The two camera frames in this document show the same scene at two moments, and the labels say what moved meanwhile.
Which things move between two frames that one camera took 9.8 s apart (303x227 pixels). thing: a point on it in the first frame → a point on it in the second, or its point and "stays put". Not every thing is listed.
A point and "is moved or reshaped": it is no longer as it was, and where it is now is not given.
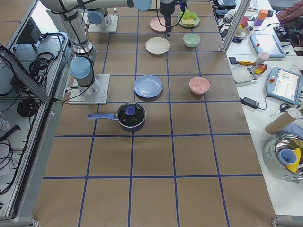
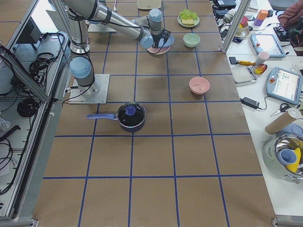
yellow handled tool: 246,63 stays put
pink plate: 156,24 is moved or reshaped
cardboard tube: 292,114 stays put
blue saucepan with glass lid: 131,116 stays put
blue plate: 148,86 → 170,41
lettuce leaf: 188,14 stays put
